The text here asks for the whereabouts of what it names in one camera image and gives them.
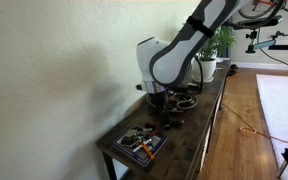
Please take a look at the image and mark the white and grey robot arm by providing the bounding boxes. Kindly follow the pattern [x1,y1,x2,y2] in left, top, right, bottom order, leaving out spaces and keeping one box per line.
[136,0,248,111]

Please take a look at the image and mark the bicycle on wall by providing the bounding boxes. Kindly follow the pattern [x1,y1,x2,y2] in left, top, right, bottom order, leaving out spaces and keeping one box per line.
[238,0,279,19]

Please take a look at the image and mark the black cable on floor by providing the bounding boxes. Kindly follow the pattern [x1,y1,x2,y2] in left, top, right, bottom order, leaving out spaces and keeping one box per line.
[259,47,288,76]

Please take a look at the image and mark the white plant pot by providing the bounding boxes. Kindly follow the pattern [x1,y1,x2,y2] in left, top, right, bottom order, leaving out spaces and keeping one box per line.
[192,58,216,83]

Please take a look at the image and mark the black camera bar on stand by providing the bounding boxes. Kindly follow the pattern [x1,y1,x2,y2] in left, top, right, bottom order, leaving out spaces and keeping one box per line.
[223,15,283,53]

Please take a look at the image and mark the dark wooden console table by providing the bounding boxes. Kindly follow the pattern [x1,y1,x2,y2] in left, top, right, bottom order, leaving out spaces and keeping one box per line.
[96,60,230,180]

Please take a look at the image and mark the orange handled tool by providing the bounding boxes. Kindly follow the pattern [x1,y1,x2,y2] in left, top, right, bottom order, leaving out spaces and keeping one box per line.
[141,142,155,160]

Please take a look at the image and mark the green potted plant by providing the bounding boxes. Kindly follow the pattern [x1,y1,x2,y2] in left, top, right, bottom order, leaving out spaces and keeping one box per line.
[198,26,235,61]

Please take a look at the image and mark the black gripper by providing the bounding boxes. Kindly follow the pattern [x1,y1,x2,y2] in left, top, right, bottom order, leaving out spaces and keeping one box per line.
[149,91,168,113]

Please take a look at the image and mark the white rug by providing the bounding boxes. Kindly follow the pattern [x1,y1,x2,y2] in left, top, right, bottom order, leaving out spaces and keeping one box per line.
[256,74,288,164]

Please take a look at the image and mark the round dark tray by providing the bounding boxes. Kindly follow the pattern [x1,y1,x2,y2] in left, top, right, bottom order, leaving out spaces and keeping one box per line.
[146,90,198,113]

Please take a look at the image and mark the orange cable on floor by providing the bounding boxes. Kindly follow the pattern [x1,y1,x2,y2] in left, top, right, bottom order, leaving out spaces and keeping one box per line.
[221,101,288,145]

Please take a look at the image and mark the small black device on table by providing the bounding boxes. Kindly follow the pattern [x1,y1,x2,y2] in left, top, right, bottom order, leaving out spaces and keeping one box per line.
[185,84,202,94]

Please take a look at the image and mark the black object on floor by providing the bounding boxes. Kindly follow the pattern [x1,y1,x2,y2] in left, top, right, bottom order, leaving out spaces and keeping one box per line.
[227,64,238,77]

